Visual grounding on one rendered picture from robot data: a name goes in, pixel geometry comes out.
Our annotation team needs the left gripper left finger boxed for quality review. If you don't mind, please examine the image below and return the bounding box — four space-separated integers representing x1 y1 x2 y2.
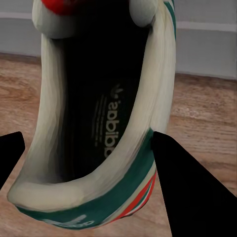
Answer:
0 131 25 189

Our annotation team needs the gym shoe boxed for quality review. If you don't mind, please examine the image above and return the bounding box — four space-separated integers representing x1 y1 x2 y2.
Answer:
7 0 176 231

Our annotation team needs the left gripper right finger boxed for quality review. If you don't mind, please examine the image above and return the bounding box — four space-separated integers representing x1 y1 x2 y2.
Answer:
152 131 237 237

